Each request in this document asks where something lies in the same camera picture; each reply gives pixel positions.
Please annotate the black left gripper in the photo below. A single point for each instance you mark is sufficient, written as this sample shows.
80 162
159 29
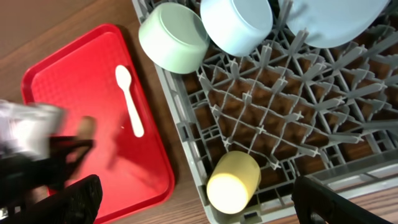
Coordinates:
77 203

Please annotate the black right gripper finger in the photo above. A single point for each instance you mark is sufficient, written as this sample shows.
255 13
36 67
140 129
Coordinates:
315 203

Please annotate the yellow plastic cup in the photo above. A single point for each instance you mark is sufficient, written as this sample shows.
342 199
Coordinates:
233 182

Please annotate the white plastic spoon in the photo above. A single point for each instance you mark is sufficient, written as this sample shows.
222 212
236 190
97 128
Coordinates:
124 80

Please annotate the large light blue plate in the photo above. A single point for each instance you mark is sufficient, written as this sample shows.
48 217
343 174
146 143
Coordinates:
327 24

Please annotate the mint green bowl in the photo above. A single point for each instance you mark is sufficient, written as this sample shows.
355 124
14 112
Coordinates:
174 38

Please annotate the light blue bowl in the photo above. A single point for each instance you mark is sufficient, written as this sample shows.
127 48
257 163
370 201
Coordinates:
237 26

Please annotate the orange carrot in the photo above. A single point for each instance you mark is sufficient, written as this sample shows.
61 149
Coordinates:
86 128

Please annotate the red plastic tray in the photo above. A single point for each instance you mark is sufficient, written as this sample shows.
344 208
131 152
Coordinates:
135 173

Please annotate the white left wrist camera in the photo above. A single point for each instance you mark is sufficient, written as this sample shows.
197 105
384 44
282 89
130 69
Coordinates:
26 129

